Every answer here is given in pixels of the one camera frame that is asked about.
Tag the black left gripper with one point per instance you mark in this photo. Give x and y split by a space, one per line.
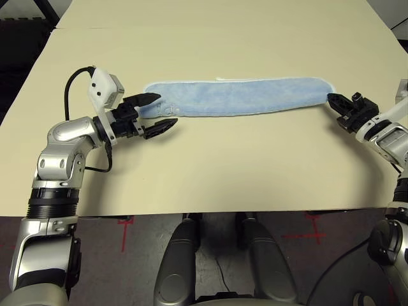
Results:
126 122

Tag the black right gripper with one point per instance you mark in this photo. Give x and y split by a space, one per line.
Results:
360 114

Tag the grey robot right leg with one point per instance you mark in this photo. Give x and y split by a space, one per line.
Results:
267 261

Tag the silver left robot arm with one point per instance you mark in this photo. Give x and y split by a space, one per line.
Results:
63 134

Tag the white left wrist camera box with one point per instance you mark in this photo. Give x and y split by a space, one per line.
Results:
100 86

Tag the light blue terry towel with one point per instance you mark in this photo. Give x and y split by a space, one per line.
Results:
239 99

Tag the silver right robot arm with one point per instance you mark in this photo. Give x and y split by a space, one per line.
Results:
395 140

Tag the black foam floor mat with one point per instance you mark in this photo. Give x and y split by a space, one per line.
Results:
19 57
403 44

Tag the grey robot torso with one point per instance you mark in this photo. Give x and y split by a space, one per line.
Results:
223 299

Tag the black stand bar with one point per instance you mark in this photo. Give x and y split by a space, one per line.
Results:
400 23

